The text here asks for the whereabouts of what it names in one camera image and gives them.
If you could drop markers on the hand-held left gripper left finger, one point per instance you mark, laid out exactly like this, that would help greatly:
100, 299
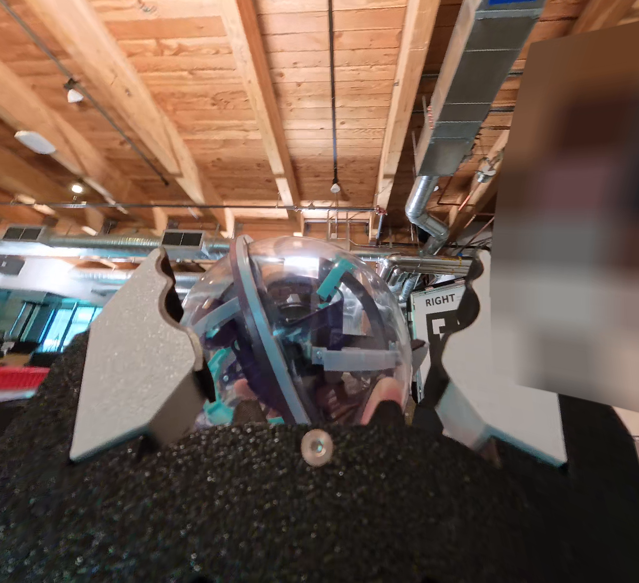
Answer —
130, 368

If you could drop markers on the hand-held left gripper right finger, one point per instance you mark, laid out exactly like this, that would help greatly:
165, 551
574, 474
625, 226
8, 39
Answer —
479, 368

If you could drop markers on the clear maze ball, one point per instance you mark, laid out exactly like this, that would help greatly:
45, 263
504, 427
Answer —
309, 323

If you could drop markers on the person's right hand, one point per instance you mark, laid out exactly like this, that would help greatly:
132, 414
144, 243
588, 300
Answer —
384, 391

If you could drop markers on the framed marker sign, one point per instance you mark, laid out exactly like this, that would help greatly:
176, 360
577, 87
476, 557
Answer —
439, 301

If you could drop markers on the thin ceiling pipe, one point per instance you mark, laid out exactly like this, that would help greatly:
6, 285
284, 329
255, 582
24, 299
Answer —
199, 206

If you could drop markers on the white ceiling disc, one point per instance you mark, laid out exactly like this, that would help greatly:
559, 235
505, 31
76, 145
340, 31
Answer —
35, 142

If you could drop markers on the black track light bar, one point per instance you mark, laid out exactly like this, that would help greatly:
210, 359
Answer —
332, 69
74, 91

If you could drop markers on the long horizontal metal duct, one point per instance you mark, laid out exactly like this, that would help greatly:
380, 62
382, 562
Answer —
125, 243

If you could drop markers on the round metal duct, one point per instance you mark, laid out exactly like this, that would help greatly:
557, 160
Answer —
424, 209

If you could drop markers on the rectangular metal air duct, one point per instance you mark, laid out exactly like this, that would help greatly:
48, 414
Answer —
479, 69

